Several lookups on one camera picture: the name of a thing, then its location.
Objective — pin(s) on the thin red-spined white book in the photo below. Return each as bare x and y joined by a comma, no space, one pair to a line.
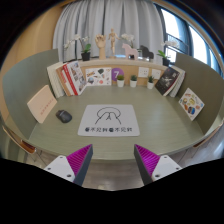
66,81

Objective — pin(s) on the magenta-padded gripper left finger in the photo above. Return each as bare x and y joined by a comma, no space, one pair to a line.
61,166

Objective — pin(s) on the white wall switch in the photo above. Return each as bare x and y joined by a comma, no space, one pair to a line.
156,74

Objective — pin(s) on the wooden mannequin figure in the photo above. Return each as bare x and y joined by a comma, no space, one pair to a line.
113,38

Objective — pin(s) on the white orchid black pot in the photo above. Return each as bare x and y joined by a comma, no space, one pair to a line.
85,55
165,61

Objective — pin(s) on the photo-cover book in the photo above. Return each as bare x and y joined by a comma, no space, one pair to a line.
77,76

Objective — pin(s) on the white orchid behind horse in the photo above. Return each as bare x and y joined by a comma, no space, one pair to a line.
128,37

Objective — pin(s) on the beige book red lettering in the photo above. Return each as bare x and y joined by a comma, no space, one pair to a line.
41,104

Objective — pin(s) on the white wall socket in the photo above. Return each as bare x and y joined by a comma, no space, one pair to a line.
143,72

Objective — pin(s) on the grey curtain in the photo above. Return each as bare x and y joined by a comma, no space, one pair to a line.
100,16

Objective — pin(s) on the white mouse pad line drawing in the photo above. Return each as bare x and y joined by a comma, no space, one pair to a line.
108,125

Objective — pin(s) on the grey-green desk partition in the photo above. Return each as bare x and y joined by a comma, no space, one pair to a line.
30,76
200,76

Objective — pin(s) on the white sticker sheet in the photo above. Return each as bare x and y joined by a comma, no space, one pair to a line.
98,76

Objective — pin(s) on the pink wooden horse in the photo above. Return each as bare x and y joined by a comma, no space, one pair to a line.
129,51

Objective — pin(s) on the wooden desk shelf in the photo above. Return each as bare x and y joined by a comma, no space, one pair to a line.
130,63

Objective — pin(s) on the black wooden horse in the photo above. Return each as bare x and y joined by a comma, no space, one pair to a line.
146,52

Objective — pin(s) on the colourful picture book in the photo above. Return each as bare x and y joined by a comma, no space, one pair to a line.
191,104

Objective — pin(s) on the window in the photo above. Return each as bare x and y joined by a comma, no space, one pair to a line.
196,43

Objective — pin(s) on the dark grey computer mouse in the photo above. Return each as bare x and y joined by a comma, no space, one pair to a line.
64,116

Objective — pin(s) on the orange chair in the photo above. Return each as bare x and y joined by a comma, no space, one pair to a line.
25,146
205,140

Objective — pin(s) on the purple round number sign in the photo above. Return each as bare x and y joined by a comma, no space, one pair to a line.
117,72

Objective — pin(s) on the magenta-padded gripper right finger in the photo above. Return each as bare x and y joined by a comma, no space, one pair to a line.
163,165

